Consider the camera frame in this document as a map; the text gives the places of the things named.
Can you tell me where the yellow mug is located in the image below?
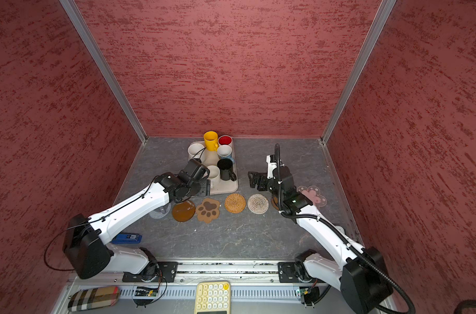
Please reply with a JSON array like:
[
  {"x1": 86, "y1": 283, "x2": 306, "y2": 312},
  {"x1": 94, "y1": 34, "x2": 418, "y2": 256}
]
[{"x1": 204, "y1": 131, "x2": 219, "y2": 151}]

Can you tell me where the grey round coaster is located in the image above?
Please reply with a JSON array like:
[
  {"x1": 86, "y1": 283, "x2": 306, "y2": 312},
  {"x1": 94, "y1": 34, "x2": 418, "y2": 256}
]
[{"x1": 149, "y1": 203, "x2": 172, "y2": 219}]

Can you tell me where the plaid glasses case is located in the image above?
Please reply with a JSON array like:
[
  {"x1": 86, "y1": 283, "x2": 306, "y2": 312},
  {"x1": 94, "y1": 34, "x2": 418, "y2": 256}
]
[{"x1": 67, "y1": 286, "x2": 120, "y2": 312}]

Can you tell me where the white mug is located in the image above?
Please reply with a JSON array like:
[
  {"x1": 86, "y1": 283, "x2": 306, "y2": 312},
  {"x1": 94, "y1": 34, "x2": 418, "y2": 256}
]
[
  {"x1": 188, "y1": 143, "x2": 206, "y2": 162},
  {"x1": 207, "y1": 165, "x2": 221, "y2": 185}
]

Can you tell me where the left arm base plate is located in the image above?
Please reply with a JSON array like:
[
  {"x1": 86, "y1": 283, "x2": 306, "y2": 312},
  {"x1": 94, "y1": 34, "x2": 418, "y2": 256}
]
[{"x1": 122, "y1": 262, "x2": 179, "y2": 284}]

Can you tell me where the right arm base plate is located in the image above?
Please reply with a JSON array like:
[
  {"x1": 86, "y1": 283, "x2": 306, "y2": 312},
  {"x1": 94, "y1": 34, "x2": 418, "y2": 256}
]
[{"x1": 278, "y1": 261, "x2": 333, "y2": 283}]

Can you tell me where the black mug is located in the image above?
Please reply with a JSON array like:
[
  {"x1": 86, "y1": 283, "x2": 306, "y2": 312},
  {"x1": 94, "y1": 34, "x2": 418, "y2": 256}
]
[{"x1": 217, "y1": 158, "x2": 237, "y2": 182}]

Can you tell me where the woven rattan coaster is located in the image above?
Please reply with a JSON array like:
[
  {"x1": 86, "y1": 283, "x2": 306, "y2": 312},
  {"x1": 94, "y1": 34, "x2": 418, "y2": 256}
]
[{"x1": 224, "y1": 193, "x2": 247, "y2": 214}]

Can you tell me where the brown wooden coaster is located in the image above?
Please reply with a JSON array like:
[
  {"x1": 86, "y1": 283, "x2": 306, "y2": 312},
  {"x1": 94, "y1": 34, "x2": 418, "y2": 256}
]
[{"x1": 271, "y1": 196, "x2": 280, "y2": 211}]

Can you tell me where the blue floral mug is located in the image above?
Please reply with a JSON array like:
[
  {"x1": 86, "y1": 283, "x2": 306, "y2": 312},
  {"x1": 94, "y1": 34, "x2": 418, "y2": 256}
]
[{"x1": 217, "y1": 145, "x2": 234, "y2": 160}]

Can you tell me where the white braided coaster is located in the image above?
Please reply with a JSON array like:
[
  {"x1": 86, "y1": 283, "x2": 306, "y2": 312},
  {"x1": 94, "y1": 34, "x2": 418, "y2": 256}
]
[{"x1": 247, "y1": 194, "x2": 269, "y2": 215}]

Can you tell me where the brown paw coaster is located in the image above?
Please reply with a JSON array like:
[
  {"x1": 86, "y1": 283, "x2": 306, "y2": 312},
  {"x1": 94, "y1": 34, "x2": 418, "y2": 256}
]
[{"x1": 195, "y1": 198, "x2": 220, "y2": 224}]

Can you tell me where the beige serving tray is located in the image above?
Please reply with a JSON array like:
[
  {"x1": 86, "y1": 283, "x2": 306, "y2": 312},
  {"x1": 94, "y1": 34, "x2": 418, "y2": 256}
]
[{"x1": 193, "y1": 141, "x2": 239, "y2": 195}]

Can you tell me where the white mug front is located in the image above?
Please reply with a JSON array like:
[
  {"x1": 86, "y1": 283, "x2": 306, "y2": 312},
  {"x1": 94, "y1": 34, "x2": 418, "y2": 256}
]
[{"x1": 207, "y1": 165, "x2": 221, "y2": 185}]

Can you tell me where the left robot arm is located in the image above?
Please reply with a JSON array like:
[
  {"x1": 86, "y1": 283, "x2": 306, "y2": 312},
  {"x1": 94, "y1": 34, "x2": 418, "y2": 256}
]
[{"x1": 63, "y1": 159, "x2": 210, "y2": 281}]

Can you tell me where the red interior mug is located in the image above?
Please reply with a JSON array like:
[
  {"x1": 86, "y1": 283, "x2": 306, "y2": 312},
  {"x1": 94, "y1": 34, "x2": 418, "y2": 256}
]
[{"x1": 218, "y1": 135, "x2": 233, "y2": 147}]

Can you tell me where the yellow keypad calculator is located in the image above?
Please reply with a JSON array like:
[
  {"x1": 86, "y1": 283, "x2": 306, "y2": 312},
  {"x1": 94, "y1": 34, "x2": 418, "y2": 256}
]
[{"x1": 194, "y1": 281, "x2": 231, "y2": 314}]

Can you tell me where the pink flower coaster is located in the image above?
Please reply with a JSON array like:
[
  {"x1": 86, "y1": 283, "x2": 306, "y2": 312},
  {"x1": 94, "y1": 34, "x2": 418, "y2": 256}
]
[{"x1": 298, "y1": 186, "x2": 328, "y2": 209}]

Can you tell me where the brown glossy coaster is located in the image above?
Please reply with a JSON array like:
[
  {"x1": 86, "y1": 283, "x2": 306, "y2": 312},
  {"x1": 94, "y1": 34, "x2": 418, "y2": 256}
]
[{"x1": 172, "y1": 200, "x2": 196, "y2": 222}]

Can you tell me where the white mug rear left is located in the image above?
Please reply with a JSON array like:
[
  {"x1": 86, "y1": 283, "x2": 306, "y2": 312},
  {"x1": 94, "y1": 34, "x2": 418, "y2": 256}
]
[{"x1": 188, "y1": 143, "x2": 206, "y2": 162}]

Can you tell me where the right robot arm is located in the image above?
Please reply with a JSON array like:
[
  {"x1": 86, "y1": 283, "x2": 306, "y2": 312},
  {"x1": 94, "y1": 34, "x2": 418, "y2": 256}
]
[{"x1": 248, "y1": 154, "x2": 416, "y2": 313}]

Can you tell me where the blue black handheld device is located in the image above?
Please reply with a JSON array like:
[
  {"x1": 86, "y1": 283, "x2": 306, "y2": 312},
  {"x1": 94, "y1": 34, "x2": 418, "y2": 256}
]
[{"x1": 111, "y1": 233, "x2": 142, "y2": 245}]

